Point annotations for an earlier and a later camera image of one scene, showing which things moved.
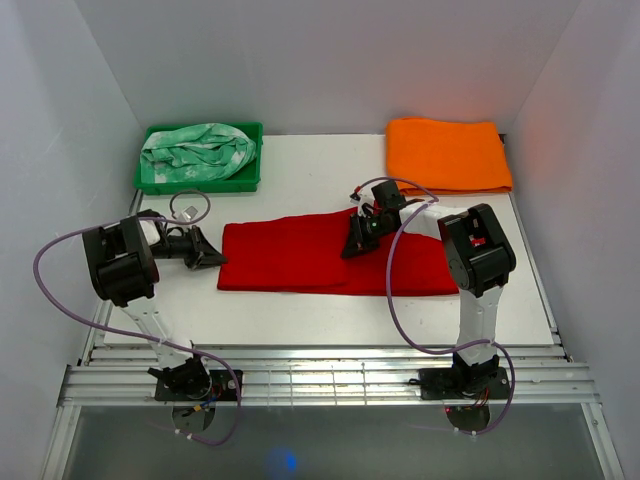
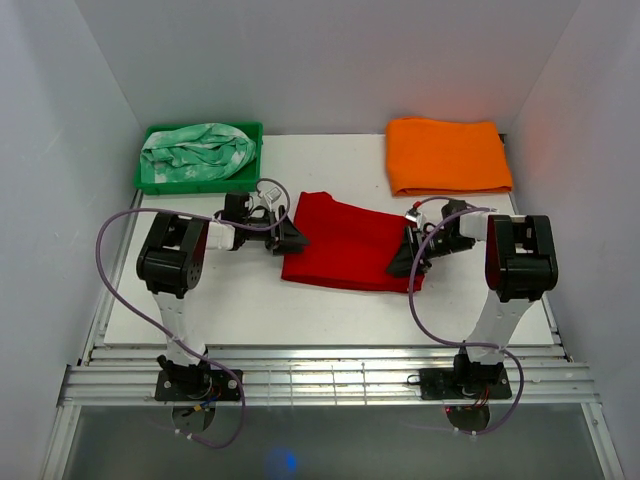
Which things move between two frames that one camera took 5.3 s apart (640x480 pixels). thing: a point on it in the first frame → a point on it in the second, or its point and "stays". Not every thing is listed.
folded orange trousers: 448,157 stays
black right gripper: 357,240 → 402,263
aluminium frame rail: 123,375 stays
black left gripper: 202,254 → 293,238
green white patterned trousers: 195,154 stays
